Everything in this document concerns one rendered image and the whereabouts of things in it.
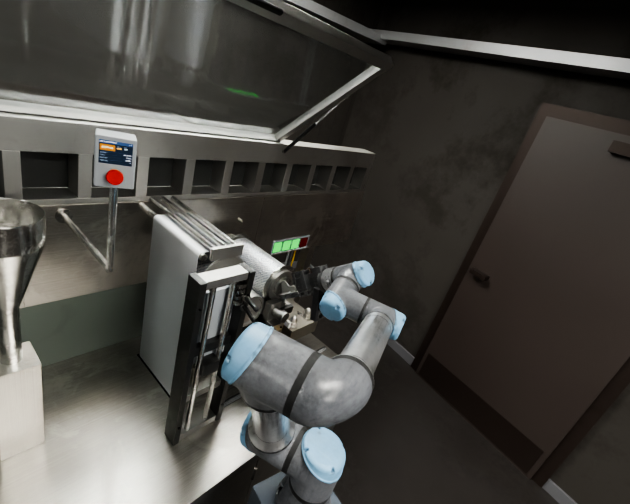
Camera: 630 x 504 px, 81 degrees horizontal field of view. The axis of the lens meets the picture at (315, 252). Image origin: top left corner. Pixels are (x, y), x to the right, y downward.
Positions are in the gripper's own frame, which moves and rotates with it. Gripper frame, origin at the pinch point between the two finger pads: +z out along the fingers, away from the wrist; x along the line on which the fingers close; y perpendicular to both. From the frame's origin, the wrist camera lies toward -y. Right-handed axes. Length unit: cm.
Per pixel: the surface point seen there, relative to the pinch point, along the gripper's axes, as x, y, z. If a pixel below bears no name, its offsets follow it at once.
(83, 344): 49, 2, 47
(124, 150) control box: 54, 38, -26
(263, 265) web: 3.6, 12.1, 3.4
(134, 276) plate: 35, 19, 32
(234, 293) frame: 31.5, 6.2, -16.1
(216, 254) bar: 31.6, 17.0, -12.7
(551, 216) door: -177, -1, -54
